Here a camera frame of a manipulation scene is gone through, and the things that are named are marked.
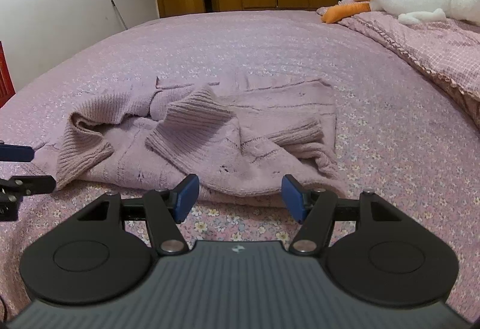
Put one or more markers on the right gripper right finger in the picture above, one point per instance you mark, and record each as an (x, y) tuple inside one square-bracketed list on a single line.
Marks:
[(317, 210)]

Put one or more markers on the lilac knitted sweater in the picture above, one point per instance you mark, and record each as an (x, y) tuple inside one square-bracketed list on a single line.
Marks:
[(239, 134)]

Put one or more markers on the thin metal rod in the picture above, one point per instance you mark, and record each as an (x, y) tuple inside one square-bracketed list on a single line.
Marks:
[(117, 12)]

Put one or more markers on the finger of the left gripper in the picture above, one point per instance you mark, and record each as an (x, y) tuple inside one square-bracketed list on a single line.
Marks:
[(15, 153), (28, 185)]

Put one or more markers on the pink checked quilt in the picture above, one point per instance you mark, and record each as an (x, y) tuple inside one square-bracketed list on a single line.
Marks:
[(445, 52)]

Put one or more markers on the pink floral bedspread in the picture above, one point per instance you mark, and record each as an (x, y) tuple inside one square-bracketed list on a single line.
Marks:
[(396, 132)]

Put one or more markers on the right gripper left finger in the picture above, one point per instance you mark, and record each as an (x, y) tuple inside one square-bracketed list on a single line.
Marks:
[(162, 212)]

